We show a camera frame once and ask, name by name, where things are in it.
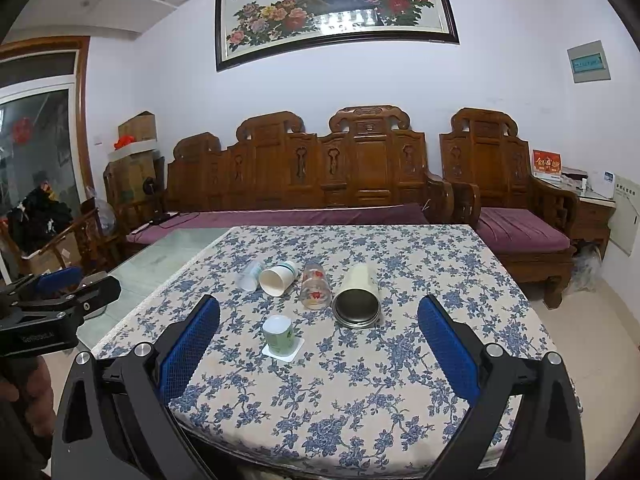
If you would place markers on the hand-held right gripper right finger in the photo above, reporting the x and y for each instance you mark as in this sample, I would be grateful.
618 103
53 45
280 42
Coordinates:
447 350

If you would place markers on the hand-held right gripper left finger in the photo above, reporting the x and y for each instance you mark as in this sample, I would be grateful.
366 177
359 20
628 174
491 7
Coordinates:
190 345

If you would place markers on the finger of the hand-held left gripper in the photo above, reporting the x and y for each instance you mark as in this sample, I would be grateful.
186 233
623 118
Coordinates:
100 292
60 280

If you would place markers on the person's left forearm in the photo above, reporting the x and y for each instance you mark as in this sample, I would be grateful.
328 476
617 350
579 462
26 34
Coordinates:
22 400

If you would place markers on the small white green cup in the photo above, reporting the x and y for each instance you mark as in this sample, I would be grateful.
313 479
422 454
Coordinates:
279 336

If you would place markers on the clear plastic cup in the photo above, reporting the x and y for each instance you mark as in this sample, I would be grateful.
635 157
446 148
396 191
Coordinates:
248 276

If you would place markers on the cream steel tumbler cup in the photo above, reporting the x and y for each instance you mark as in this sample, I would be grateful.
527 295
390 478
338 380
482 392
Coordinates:
357 297

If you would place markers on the white paper cup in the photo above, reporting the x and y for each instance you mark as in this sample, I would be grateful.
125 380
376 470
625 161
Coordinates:
276 280

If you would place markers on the red printed glass cup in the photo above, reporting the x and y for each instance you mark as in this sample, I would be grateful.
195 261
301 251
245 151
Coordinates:
316 285

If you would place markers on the wooden chair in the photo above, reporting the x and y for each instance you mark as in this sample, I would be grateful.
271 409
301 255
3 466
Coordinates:
87 232

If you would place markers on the dark clothes pile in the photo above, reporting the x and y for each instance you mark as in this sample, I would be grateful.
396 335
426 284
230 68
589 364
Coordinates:
42 220

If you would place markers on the crumpled plastic bag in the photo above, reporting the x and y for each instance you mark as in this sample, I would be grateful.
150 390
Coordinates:
102 212

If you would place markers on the blue floral tablecloth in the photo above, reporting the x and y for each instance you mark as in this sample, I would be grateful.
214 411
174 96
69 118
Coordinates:
375 390

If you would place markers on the white square coaster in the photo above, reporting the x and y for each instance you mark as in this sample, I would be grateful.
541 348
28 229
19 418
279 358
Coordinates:
295 350

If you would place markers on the large cardboard box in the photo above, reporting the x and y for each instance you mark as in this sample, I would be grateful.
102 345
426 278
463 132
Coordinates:
127 177

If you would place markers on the purple armchair cushion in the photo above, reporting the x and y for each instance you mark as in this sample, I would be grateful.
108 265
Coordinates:
520 230

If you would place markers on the orange red cloth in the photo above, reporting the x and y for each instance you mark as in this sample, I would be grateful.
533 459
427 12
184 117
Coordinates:
124 142

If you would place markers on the red hanging decoration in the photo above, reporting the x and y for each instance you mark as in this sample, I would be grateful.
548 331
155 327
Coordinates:
21 131

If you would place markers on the long purple sofa cushion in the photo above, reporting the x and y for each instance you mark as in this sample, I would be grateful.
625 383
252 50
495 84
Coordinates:
280 219

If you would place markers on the clear plastic bag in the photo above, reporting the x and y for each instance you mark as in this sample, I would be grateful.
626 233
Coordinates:
586 266

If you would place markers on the small cardboard box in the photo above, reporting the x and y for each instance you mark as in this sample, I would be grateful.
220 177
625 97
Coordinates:
140 127

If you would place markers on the carved wooden armchair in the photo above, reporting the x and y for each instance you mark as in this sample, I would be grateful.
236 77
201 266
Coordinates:
492 170

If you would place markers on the wooden side table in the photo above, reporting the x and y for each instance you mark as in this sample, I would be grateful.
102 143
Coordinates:
592 215

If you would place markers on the red gift box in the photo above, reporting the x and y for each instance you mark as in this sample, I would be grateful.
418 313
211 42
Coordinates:
546 164

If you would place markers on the carved wooden sofa bench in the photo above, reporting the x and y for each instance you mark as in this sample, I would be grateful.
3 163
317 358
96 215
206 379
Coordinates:
310 170

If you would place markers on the small white blue-label box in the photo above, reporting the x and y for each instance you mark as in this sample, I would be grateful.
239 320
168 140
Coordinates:
606 184

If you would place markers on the framed peacock flower painting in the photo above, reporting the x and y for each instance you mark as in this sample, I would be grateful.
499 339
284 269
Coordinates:
280 35

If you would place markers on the glass door wooden frame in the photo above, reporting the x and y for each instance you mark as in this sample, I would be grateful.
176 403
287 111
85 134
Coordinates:
82 110

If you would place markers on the white wall cabinet panel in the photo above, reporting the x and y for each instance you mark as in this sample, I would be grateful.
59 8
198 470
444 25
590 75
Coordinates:
627 215

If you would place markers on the grey wall electrical panel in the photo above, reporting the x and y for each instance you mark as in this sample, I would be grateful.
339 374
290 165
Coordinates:
589 62

